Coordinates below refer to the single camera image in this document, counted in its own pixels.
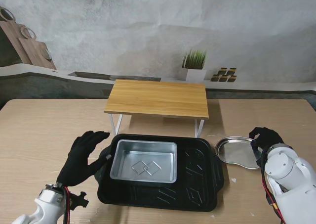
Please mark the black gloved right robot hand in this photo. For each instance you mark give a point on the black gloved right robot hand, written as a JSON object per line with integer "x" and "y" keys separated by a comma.
{"x": 267, "y": 137}

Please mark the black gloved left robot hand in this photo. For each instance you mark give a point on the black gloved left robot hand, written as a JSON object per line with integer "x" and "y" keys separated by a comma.
{"x": 76, "y": 162}

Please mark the oval stainless steel tray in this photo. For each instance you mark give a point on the oval stainless steel tray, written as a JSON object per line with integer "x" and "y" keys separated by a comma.
{"x": 234, "y": 152}

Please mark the silver rectangular baking pan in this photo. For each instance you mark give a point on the silver rectangular baking pan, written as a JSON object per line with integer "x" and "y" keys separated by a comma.
{"x": 145, "y": 159}

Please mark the large black baking tray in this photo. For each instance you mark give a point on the large black baking tray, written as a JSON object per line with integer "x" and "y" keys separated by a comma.
{"x": 195, "y": 174}

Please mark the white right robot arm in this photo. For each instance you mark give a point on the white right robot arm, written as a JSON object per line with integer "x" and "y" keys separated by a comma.
{"x": 288, "y": 174}

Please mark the wooden shelf with white legs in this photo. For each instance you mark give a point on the wooden shelf with white legs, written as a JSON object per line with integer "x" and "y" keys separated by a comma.
{"x": 158, "y": 98}

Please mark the white paper scrap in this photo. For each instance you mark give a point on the white paper scrap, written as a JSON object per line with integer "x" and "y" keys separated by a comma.
{"x": 233, "y": 180}

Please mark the printed kitchen scene backdrop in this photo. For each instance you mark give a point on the printed kitchen scene backdrop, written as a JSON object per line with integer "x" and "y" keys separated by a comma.
{"x": 148, "y": 36}

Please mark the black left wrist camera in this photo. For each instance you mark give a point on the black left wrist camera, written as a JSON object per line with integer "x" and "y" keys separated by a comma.
{"x": 80, "y": 201}

